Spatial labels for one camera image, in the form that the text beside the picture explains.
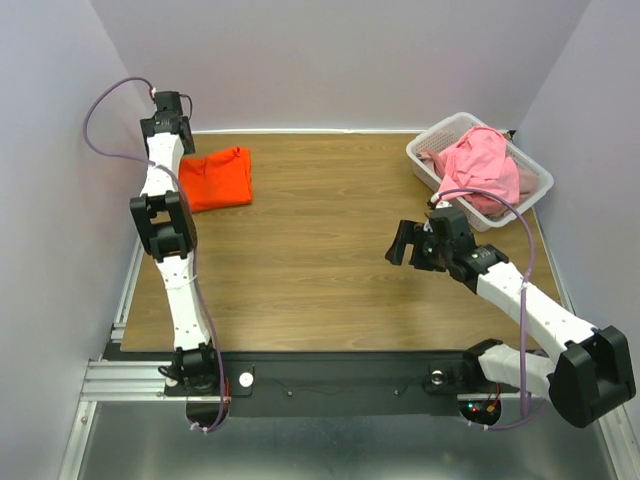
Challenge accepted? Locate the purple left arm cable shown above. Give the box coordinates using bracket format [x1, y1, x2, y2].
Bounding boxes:
[82, 76, 234, 435]

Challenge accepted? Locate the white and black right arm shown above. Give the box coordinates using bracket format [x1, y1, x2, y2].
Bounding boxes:
[385, 204, 637, 428]

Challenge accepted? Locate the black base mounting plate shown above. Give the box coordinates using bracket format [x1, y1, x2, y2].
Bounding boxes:
[163, 349, 521, 435]

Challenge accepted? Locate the orange t shirt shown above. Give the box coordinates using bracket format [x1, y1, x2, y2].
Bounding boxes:
[179, 147, 253, 213]

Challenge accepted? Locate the aluminium frame rail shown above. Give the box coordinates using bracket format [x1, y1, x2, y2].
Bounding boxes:
[57, 234, 174, 480]

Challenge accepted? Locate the dusty pink t shirt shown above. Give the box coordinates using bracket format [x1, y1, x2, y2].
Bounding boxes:
[418, 148, 538, 207]

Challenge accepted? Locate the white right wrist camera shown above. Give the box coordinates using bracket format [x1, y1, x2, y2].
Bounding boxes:
[427, 194, 450, 210]

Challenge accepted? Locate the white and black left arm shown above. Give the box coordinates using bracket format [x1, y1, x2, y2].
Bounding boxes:
[129, 91, 223, 395]

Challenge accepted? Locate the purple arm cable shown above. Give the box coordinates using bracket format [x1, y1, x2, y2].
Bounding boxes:
[427, 188, 549, 431]
[82, 76, 234, 435]

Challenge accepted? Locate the white perforated plastic basket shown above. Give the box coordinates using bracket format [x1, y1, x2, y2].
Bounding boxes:
[406, 112, 554, 232]

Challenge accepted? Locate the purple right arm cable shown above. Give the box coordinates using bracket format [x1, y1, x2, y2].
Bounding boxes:
[427, 188, 549, 431]

